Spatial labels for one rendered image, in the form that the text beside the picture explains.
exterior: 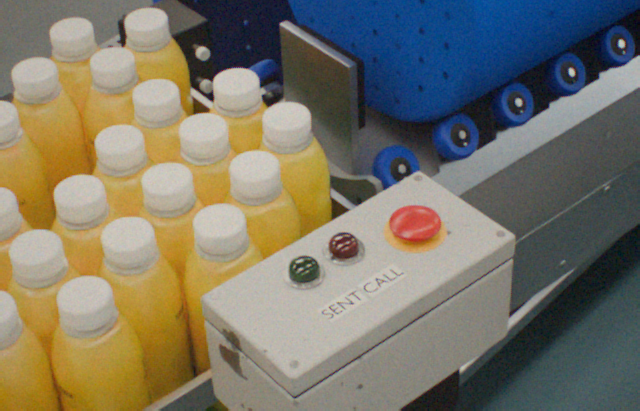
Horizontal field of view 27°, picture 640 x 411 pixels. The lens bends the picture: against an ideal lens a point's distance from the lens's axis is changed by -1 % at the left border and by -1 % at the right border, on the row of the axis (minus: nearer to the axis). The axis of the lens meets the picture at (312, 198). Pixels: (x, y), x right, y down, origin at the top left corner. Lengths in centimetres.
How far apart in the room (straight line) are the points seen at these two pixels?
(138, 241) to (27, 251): 8
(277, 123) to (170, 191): 11
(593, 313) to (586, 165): 109
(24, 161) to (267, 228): 23
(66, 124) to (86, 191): 16
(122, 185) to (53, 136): 13
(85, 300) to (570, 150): 60
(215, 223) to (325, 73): 28
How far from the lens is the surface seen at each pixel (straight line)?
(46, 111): 117
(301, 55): 124
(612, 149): 141
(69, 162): 120
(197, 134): 107
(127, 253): 97
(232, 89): 111
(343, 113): 122
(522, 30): 118
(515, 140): 130
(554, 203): 136
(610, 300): 249
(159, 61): 122
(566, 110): 135
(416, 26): 119
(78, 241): 103
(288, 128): 107
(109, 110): 117
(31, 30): 333
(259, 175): 102
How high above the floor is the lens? 171
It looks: 40 degrees down
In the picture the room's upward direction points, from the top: 3 degrees counter-clockwise
